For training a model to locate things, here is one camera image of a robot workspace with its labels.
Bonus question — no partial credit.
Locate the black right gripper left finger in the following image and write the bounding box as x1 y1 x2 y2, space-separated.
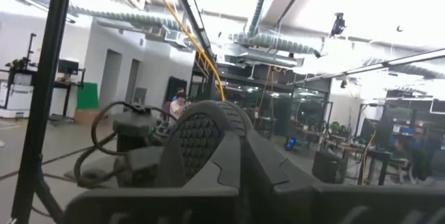
156 130 241 224

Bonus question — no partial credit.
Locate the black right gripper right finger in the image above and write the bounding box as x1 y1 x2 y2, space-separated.
243 129 321 224

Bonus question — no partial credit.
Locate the black slide sandal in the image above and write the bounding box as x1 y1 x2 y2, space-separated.
155 99 254 186

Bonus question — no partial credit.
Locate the black equipment case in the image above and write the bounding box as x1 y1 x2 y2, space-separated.
311 150 345 184

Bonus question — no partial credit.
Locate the person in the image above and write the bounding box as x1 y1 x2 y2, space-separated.
168 87 191 127

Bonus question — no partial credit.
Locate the cardboard box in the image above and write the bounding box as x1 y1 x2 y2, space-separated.
73 108 102 126

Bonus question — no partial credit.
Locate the green board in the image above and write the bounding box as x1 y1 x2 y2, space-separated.
76 81 101 111

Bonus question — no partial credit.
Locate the black computer monitor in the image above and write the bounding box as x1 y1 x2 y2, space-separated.
57 59 80 76

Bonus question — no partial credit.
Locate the corrugated silver ventilation duct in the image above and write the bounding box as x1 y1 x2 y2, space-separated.
69 4 181 32
231 31 323 58

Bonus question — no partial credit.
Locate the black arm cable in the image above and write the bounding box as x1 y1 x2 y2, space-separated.
72 100 177 189

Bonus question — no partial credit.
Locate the yellow hanging cable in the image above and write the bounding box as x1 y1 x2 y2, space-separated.
145 0 227 102

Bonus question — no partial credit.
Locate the black rig frame post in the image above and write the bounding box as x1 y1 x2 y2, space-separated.
10 0 76 224

